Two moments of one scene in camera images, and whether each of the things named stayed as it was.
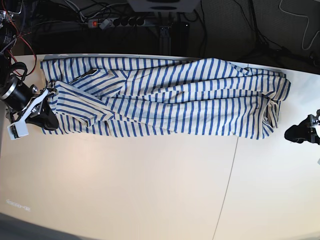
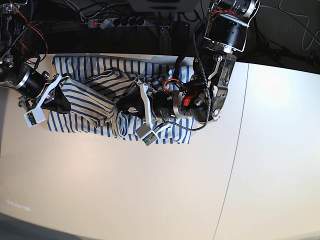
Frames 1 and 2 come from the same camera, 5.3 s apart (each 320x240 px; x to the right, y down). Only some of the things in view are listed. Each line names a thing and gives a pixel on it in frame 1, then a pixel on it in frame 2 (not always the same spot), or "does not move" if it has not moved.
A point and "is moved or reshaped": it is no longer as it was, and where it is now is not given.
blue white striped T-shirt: [192, 97] is moved or reshaped
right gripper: [305, 131] to [173, 104]
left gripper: [45, 118] to [48, 96]
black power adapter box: [180, 39] does not move
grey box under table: [163, 6] does not move
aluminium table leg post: [165, 40] does not move
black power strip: [104, 23] does not move
